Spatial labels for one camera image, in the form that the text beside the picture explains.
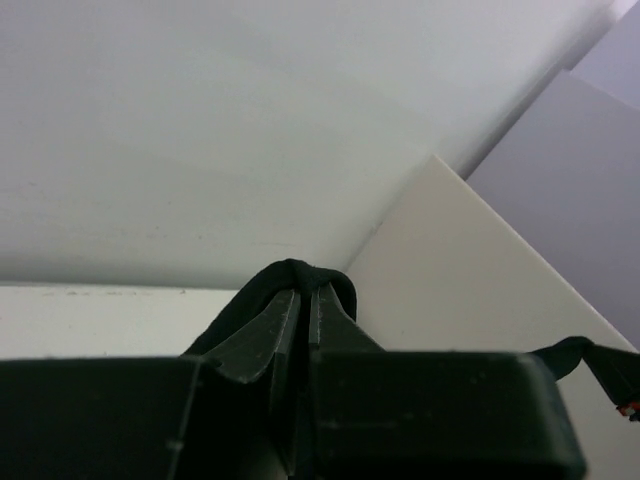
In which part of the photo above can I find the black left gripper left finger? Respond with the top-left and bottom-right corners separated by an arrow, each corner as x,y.
204,290 -> 301,384

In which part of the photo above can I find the black t-shirt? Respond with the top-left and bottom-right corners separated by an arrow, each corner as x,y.
185,259 -> 639,422

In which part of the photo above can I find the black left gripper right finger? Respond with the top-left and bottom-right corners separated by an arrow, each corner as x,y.
309,285 -> 383,353

